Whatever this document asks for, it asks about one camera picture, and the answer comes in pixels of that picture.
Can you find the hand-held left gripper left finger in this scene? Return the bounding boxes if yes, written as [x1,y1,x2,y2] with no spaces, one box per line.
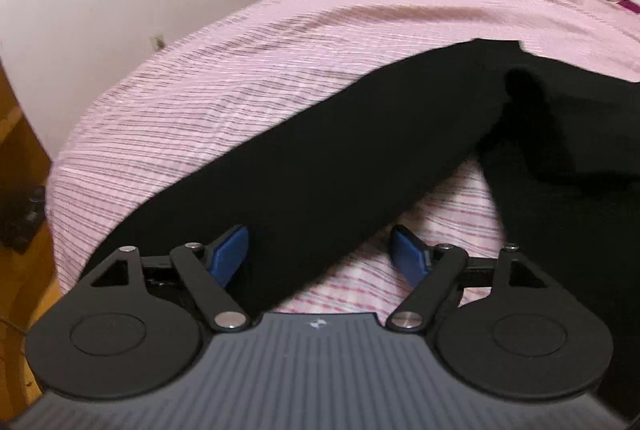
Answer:
[89,225,252,335]

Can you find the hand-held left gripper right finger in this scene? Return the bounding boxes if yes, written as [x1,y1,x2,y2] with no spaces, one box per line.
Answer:
[385,224,551,335]

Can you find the black pants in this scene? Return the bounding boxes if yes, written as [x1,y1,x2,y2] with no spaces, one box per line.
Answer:
[82,39,640,417]

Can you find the pink striped bed sheet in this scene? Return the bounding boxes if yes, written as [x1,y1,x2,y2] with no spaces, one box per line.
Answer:
[45,0,640,316]

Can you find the dark object on cabinet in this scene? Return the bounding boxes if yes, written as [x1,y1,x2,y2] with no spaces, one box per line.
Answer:
[0,185,49,254]

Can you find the wooden bedside cabinet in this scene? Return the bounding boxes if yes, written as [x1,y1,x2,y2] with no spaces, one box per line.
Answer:
[0,60,67,417]

